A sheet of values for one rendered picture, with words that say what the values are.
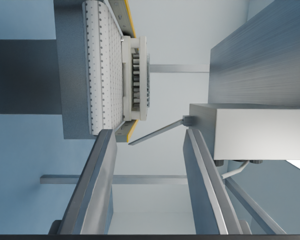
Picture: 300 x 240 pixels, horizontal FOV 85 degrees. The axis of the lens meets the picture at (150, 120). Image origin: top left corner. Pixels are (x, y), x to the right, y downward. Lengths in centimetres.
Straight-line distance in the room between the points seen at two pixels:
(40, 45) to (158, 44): 326
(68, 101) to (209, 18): 375
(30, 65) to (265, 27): 66
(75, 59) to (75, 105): 9
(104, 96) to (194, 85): 346
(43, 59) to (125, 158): 374
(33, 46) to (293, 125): 63
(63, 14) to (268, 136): 47
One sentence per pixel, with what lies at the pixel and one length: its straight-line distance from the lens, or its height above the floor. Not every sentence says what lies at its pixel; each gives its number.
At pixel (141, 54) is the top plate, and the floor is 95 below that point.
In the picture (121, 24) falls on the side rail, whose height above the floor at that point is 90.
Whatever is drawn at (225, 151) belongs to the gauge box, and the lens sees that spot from 36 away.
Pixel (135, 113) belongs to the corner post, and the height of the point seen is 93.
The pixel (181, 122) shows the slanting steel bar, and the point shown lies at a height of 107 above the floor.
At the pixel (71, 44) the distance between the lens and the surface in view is 40.
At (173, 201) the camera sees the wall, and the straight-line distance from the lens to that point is 483.
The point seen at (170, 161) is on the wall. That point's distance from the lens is 416.
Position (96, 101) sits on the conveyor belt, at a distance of 34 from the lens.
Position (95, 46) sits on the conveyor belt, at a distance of 36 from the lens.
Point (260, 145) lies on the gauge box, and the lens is 39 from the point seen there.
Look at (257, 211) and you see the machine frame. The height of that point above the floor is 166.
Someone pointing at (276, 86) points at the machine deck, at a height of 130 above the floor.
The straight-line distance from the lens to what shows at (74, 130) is 40.
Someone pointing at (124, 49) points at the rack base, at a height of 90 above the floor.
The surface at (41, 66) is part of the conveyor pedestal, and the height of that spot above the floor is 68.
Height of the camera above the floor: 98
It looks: level
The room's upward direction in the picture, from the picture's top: 90 degrees clockwise
